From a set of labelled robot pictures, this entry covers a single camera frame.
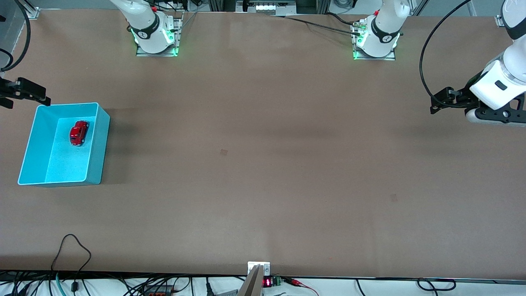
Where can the aluminium frame rack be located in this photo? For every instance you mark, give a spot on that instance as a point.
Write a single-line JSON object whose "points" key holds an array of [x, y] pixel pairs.
{"points": [[267, 6]]}

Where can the metal table corner bracket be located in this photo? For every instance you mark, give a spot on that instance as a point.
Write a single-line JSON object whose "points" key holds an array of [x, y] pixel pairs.
{"points": [[499, 20], [32, 11]]}

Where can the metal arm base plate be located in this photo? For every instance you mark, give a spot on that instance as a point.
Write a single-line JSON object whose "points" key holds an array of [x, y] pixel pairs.
{"points": [[179, 37], [376, 58]]}

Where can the red beetle toy car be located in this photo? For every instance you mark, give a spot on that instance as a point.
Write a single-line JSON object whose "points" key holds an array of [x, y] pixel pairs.
{"points": [[78, 132]]}

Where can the red LED display module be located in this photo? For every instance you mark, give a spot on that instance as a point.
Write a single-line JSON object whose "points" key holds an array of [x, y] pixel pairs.
{"points": [[271, 282]]}

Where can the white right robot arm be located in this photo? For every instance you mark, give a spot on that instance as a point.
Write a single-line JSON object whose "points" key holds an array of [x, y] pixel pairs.
{"points": [[146, 24]]}

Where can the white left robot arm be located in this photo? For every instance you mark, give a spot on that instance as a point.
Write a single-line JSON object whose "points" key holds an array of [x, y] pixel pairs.
{"points": [[384, 28]]}

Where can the blue plastic box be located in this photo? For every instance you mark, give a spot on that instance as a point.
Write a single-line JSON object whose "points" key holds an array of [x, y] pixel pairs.
{"points": [[65, 164]]}

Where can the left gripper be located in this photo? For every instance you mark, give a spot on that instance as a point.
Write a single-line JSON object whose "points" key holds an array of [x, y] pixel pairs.
{"points": [[463, 96]]}

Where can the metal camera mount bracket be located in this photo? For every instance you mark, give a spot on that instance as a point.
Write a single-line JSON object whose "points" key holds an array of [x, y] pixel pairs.
{"points": [[258, 267]]}

